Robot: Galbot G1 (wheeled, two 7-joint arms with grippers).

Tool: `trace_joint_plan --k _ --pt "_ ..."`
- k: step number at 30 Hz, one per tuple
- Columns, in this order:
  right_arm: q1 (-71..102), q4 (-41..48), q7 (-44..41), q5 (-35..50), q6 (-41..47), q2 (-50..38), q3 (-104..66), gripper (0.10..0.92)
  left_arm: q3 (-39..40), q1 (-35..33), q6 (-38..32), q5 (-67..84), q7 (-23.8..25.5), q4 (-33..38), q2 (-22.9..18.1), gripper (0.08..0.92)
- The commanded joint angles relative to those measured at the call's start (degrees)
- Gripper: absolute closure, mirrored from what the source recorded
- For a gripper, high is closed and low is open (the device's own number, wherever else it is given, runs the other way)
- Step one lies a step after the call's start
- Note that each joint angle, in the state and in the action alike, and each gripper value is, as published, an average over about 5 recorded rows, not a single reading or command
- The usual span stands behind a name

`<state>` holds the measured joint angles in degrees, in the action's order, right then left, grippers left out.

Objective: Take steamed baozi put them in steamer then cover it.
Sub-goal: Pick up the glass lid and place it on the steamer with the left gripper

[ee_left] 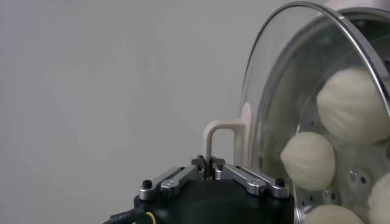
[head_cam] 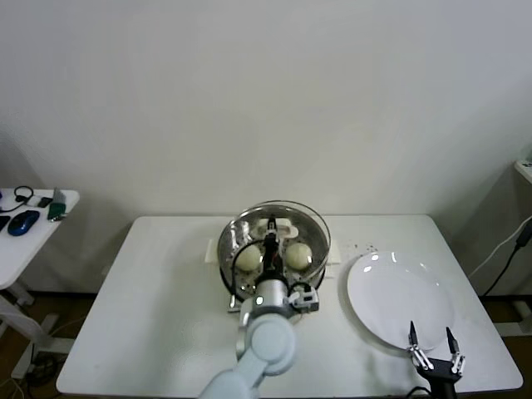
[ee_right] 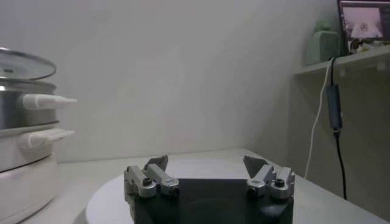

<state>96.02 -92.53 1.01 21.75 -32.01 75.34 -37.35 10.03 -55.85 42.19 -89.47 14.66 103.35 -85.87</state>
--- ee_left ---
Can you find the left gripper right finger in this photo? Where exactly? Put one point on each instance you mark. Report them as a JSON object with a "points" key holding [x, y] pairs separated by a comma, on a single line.
{"points": [[250, 181]]}

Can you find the round glass pot lid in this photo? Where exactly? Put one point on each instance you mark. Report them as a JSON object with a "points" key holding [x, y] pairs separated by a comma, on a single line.
{"points": [[274, 91]]}

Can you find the stainless steel steamer basket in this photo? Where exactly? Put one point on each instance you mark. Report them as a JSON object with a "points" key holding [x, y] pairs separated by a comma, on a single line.
{"points": [[350, 179]]}

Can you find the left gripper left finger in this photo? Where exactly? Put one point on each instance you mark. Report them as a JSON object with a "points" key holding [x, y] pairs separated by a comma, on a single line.
{"points": [[173, 182]]}

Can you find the white steamed baozi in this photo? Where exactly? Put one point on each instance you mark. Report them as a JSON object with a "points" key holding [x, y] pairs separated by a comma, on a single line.
{"points": [[381, 201], [307, 161], [353, 105], [330, 216]]}

